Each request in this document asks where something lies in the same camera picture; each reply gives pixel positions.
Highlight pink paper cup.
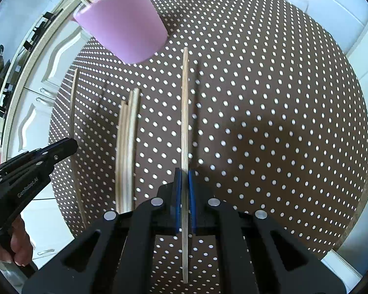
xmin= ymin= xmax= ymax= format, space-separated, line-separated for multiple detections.
xmin=74 ymin=0 xmax=168 ymax=64

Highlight cream kitchen base cabinets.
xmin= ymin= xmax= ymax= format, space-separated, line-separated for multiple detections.
xmin=1 ymin=0 xmax=91 ymax=268

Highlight person's left hand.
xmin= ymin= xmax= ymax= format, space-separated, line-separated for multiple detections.
xmin=0 ymin=215 xmax=33 ymax=266

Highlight brown polka dot tablecloth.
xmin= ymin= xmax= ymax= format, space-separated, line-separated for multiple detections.
xmin=48 ymin=0 xmax=368 ymax=294

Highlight black gas stove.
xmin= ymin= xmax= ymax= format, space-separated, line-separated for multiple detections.
xmin=0 ymin=8 xmax=63 ymax=118

